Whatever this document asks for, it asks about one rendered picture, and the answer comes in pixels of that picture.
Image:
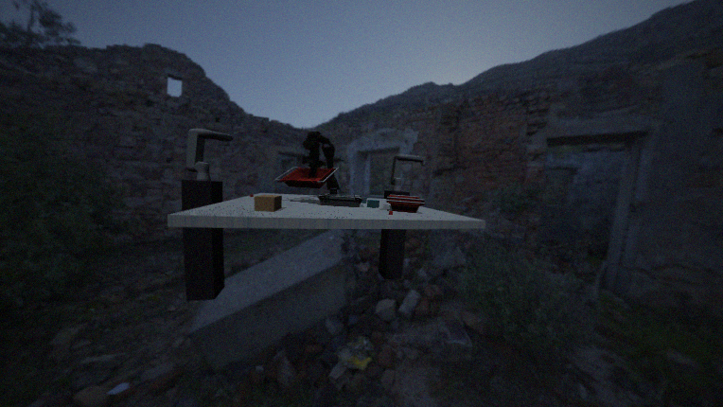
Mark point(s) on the tan rectangular block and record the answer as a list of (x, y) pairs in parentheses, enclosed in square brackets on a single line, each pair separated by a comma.
[(269, 203)]

